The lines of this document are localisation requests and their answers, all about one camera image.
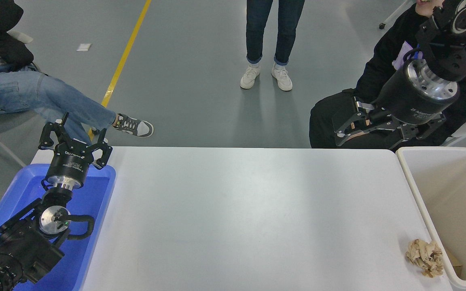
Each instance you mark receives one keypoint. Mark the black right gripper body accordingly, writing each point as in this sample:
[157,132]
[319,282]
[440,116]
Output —
[407,103]

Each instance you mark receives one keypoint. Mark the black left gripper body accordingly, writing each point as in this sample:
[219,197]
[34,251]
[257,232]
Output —
[70,163]

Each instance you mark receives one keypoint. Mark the tan paper ball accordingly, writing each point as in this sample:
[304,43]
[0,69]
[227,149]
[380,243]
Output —
[424,256]

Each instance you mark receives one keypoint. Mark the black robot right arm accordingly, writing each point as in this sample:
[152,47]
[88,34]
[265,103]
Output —
[447,44]

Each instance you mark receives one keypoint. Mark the blue plastic tray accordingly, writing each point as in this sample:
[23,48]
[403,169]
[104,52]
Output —
[91,194]

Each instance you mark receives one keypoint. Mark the large pale plastic bin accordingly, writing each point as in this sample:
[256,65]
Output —
[459,194]

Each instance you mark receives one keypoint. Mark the white paper scrap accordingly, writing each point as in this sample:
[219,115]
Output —
[83,47]

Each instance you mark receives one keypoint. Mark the brown cardboard piece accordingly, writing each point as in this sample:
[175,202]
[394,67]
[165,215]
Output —
[453,258]

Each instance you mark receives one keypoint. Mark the standing person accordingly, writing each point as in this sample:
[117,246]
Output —
[257,24]

